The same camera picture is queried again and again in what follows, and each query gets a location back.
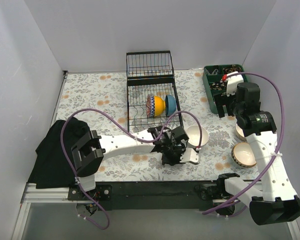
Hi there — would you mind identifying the plain white bowl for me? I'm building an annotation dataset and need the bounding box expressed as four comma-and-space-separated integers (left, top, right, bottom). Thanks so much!
185, 125, 209, 148

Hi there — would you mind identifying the blue ceramic bowl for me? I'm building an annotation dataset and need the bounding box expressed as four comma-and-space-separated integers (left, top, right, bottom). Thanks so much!
165, 94, 177, 117

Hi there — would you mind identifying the yellow bowl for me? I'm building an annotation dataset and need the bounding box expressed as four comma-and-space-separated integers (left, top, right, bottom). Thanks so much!
153, 96, 166, 117

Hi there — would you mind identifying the red patterned bowl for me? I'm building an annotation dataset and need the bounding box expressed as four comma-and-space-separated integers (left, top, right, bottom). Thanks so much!
146, 95, 155, 118

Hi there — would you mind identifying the black wire dish rack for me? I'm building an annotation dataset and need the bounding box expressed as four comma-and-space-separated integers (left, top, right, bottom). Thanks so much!
126, 50, 183, 133

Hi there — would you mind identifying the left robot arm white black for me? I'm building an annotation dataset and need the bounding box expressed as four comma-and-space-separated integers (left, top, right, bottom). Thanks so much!
71, 126, 191, 200

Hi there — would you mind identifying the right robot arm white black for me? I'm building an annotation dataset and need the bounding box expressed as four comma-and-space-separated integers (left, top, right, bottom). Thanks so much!
214, 82, 300, 226

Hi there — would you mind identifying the green compartment organizer tray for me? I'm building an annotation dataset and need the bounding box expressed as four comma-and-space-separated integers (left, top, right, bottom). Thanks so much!
202, 64, 244, 114

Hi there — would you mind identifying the white bowl patterned rim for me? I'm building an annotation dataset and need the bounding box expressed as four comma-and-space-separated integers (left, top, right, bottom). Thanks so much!
231, 142, 257, 168

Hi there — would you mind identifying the black front base bar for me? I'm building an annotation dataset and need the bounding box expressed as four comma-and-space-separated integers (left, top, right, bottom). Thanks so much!
96, 180, 215, 211

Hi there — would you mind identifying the black cloth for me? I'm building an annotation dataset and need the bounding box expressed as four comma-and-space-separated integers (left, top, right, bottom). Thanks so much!
28, 117, 90, 189

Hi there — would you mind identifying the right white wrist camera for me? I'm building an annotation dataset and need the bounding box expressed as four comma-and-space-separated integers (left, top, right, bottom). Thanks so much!
221, 71, 244, 97

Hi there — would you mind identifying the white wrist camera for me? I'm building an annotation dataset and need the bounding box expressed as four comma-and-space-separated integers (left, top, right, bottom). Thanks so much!
221, 71, 244, 97
179, 148, 201, 165

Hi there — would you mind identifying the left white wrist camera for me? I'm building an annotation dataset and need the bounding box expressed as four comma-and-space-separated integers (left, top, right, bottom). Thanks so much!
179, 148, 201, 165

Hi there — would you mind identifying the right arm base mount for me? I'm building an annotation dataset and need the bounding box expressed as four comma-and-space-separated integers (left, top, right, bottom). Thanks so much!
196, 173, 247, 218

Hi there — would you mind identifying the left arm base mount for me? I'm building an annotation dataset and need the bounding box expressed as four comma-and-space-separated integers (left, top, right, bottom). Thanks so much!
67, 184, 112, 216

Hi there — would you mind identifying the aluminium frame rail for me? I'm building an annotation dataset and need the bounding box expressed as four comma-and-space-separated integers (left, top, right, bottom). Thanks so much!
13, 183, 300, 240

